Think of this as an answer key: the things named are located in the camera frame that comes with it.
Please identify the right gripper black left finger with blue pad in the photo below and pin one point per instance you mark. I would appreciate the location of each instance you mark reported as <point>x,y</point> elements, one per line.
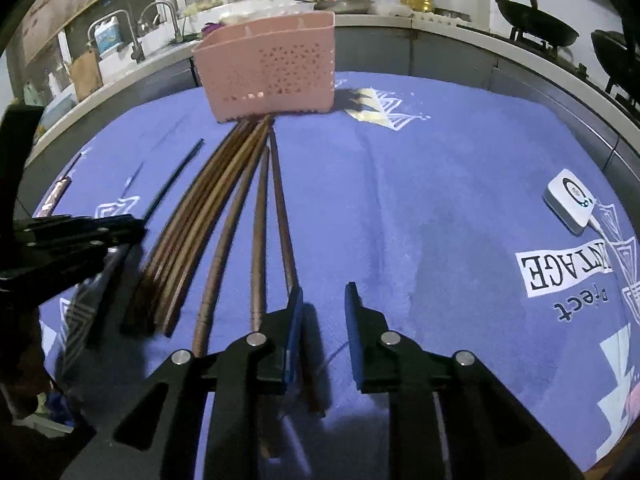
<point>252,369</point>

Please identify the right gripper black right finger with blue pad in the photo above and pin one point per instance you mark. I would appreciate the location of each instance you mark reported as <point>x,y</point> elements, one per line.
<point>384,361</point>

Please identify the brown wooden chopstick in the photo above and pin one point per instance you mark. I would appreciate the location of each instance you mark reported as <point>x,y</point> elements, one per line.
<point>216,272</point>
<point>187,203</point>
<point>258,270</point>
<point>287,252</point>
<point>183,272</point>
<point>154,291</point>

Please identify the thin black chopstick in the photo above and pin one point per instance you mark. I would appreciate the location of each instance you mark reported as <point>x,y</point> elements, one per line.
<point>159,197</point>

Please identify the patterned chopstick at edge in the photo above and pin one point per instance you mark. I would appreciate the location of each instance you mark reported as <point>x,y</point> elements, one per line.
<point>58,190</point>

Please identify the blue printed cloth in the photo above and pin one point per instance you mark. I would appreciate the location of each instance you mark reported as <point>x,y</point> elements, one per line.
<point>430,197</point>

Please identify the wooden cutting board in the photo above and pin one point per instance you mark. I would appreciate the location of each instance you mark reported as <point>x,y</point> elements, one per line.
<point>85,74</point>

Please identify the steel sink faucet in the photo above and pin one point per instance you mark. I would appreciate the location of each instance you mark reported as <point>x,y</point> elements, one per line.
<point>159,12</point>
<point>129,37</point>

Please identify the white detergent jug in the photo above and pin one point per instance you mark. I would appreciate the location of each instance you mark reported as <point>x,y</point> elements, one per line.
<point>107,36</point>

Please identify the white square smart device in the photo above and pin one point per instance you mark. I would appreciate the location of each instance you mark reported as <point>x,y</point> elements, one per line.
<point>570,200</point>

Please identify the pink perforated plastic basket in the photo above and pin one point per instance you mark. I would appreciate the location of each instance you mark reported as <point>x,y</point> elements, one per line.
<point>283,64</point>

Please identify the black wok on stove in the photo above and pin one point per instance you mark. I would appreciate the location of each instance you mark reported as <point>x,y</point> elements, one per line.
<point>530,19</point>

